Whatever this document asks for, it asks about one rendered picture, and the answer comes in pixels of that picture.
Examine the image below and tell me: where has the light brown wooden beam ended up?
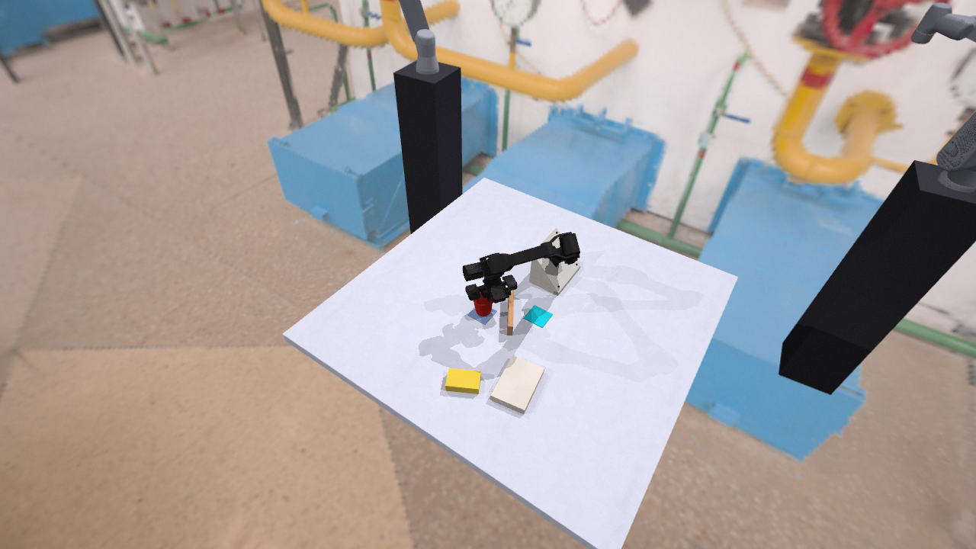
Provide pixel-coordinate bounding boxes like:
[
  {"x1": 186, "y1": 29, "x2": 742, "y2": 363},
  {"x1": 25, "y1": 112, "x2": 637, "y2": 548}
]
[{"x1": 507, "y1": 290, "x2": 514, "y2": 336}]

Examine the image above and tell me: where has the red cup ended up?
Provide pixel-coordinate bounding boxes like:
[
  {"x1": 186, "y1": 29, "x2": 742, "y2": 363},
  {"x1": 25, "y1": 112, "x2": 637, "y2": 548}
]
[{"x1": 474, "y1": 292, "x2": 493, "y2": 316}]

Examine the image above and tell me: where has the yellow rectangular block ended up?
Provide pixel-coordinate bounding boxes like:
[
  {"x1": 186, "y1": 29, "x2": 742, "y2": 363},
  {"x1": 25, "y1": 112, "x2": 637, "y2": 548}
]
[{"x1": 445, "y1": 368, "x2": 481, "y2": 394}]

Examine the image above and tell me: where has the beige flat block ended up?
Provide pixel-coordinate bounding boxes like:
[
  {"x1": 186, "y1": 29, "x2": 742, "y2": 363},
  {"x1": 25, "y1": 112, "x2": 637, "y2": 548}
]
[{"x1": 490, "y1": 355, "x2": 544, "y2": 414}]

